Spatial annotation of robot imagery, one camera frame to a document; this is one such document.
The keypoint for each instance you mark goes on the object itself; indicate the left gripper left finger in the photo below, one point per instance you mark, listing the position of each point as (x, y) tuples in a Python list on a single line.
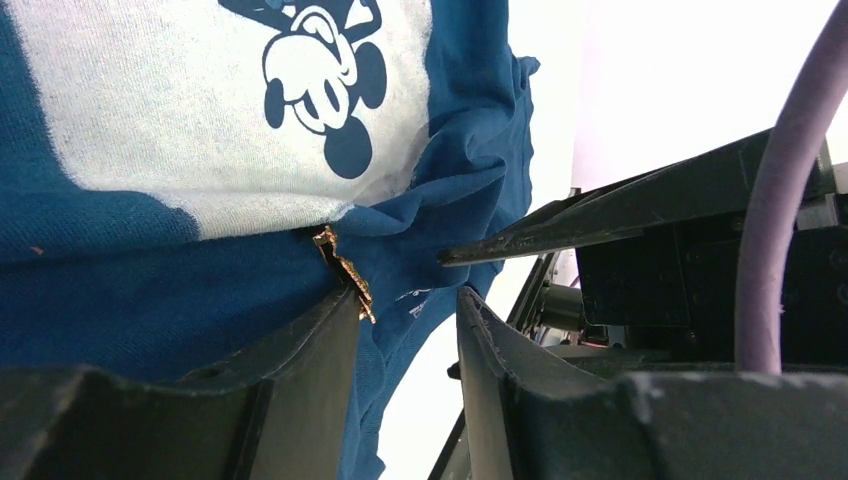
[(275, 410)]

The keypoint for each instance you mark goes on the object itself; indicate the gold maple leaf brooch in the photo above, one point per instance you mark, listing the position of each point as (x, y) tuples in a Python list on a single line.
[(326, 240)]

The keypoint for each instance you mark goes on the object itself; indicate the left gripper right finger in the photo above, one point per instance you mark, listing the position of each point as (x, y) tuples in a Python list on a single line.
[(532, 415)]

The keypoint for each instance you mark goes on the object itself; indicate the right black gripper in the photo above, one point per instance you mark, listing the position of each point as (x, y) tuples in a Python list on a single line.
[(657, 256)]

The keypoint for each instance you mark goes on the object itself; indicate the blue cartoon print t-shirt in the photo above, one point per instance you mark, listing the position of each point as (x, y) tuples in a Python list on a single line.
[(165, 164)]

